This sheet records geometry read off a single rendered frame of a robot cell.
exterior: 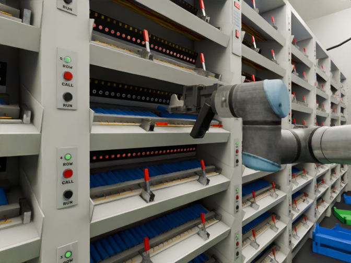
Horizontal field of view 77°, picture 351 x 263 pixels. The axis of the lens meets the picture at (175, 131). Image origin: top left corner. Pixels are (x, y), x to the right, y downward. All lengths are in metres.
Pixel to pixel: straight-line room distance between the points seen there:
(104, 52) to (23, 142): 0.26
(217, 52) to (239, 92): 0.50
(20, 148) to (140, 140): 0.27
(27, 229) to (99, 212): 0.15
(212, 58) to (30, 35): 0.74
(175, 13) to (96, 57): 0.33
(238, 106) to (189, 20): 0.39
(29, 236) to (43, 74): 0.31
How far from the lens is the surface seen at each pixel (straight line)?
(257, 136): 0.54
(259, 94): 0.54
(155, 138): 0.64
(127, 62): 0.61
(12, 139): 0.49
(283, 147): 0.57
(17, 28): 0.52
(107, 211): 0.60
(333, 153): 0.58
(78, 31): 0.56
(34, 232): 0.54
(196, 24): 0.86
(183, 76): 0.74
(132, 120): 0.64
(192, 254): 0.86
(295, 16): 1.98
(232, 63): 1.01
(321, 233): 2.38
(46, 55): 0.52
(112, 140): 0.56
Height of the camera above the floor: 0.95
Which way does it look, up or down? level
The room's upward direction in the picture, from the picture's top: straight up
